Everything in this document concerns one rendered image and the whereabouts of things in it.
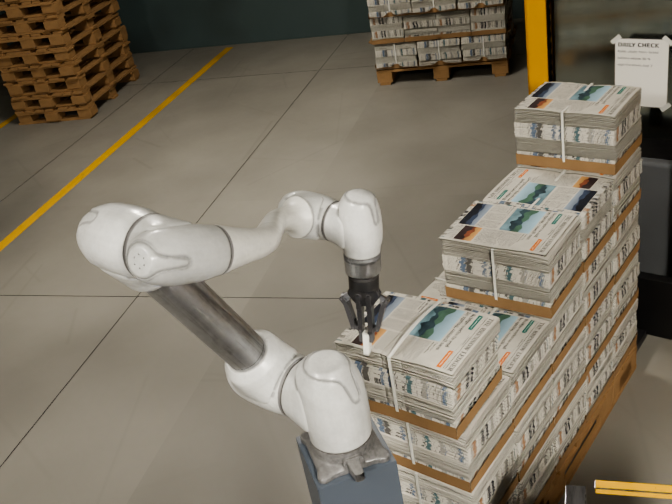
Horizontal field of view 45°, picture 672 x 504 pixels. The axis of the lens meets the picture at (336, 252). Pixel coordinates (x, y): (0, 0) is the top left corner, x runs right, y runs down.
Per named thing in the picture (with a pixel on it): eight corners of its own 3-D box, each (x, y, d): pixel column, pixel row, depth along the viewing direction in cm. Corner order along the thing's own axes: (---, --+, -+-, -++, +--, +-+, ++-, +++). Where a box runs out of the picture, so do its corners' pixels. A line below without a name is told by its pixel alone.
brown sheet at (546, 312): (445, 296, 281) (444, 286, 279) (481, 255, 301) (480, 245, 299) (551, 319, 260) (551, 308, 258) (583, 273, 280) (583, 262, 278)
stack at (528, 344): (386, 580, 285) (350, 396, 245) (527, 382, 362) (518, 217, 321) (487, 628, 263) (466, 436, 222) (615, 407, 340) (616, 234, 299)
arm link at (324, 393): (346, 464, 189) (331, 390, 178) (288, 438, 200) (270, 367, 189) (386, 421, 199) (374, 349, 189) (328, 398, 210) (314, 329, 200)
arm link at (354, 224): (392, 248, 198) (350, 235, 206) (390, 189, 191) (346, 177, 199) (365, 266, 191) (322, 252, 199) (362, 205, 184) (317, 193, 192)
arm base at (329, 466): (325, 497, 189) (321, 480, 186) (299, 437, 208) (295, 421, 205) (398, 470, 193) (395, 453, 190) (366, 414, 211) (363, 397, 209)
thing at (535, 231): (438, 239, 271) (438, 237, 270) (476, 201, 290) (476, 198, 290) (544, 258, 251) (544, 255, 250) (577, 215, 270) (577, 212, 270)
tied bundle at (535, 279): (445, 298, 282) (438, 240, 270) (481, 256, 301) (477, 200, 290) (550, 321, 261) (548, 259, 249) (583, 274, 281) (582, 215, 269)
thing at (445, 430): (406, 423, 230) (405, 411, 227) (454, 363, 249) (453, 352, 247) (457, 440, 221) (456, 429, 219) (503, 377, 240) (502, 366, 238)
